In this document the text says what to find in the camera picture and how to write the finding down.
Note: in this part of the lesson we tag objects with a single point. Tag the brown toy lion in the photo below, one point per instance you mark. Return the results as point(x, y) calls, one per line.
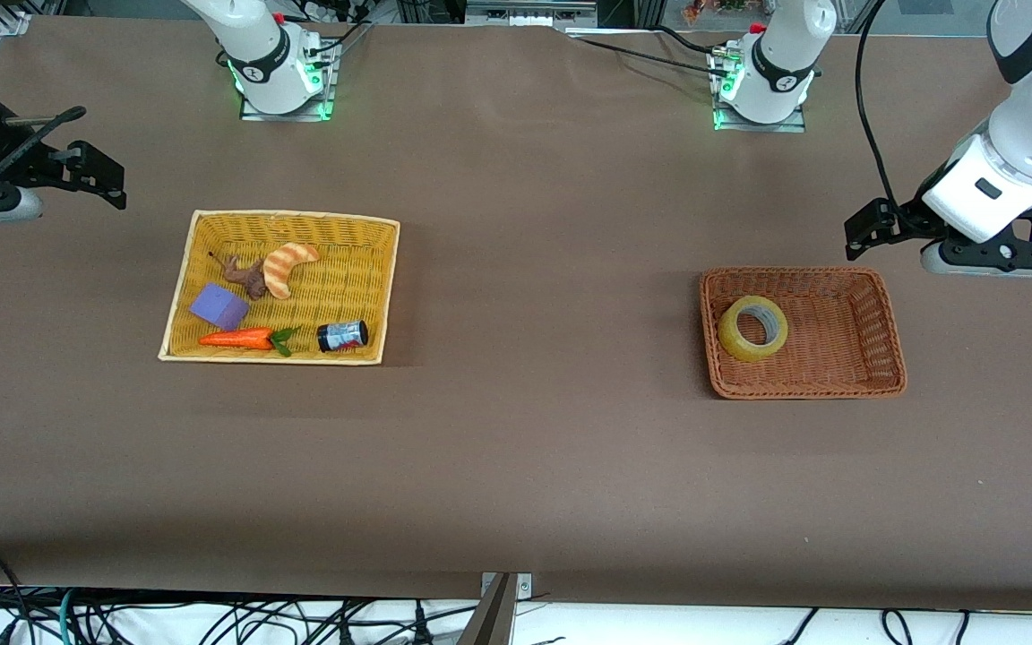
point(252, 279)

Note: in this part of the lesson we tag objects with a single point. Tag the purple foam cube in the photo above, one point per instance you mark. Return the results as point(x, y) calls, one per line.
point(219, 306)

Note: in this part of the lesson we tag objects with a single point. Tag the silver metal box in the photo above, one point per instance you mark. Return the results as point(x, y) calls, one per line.
point(529, 13)

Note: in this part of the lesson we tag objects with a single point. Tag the clear yellowish tape roll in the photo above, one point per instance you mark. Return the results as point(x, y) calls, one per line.
point(740, 349)

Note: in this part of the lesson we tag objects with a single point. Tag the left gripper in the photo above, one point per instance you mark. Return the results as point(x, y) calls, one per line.
point(904, 220)

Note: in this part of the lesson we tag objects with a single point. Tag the white power strip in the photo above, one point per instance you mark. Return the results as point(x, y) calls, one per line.
point(332, 11)

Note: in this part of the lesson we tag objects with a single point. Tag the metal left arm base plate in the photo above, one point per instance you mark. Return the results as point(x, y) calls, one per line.
point(758, 127)

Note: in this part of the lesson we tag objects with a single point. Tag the small metal table bracket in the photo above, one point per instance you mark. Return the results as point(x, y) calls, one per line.
point(525, 587)

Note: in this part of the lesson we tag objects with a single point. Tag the yellow woven basket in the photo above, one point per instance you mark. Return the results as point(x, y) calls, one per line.
point(346, 278)

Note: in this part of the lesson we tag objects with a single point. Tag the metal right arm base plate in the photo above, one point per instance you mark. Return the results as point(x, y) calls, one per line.
point(288, 117)

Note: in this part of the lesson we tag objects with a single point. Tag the dark slanted metal bar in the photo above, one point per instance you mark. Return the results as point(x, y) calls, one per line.
point(489, 623)

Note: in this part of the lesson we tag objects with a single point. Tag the orange toy carrot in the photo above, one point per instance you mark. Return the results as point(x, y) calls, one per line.
point(238, 339)

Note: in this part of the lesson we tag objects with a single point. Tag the small dark can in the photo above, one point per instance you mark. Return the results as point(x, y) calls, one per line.
point(343, 336)

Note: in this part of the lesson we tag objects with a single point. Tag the striped toy croissant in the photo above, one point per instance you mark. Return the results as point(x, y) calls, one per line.
point(281, 269)

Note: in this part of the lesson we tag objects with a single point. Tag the brown woven basket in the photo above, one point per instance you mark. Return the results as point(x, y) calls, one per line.
point(847, 340)

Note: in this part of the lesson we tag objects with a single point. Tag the orange background object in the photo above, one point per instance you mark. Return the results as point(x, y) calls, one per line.
point(700, 11)

